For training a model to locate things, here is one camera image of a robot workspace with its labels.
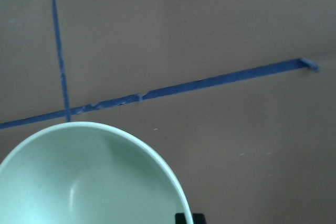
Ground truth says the green bowl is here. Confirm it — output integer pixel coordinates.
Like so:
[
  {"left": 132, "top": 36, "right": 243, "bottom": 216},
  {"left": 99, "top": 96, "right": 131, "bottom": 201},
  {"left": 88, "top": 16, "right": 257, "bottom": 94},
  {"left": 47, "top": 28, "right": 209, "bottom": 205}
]
[{"left": 1, "top": 122, "right": 193, "bottom": 223}]

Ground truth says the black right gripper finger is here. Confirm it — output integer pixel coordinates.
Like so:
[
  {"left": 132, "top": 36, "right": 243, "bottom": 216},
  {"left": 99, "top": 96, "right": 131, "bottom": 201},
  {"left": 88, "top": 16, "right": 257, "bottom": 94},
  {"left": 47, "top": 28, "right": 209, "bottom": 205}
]
[{"left": 175, "top": 214, "right": 206, "bottom": 224}]

